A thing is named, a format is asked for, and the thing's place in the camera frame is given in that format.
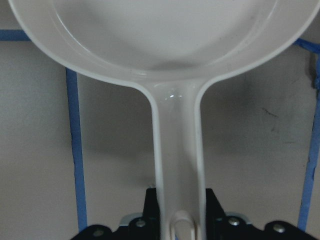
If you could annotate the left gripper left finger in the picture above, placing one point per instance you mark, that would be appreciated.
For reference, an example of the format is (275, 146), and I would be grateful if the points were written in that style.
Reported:
(141, 227)

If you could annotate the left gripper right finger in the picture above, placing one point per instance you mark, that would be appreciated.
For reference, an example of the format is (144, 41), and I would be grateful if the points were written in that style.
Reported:
(222, 226)

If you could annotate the white plastic dustpan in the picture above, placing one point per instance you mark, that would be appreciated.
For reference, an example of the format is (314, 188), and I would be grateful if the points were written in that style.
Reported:
(172, 51)

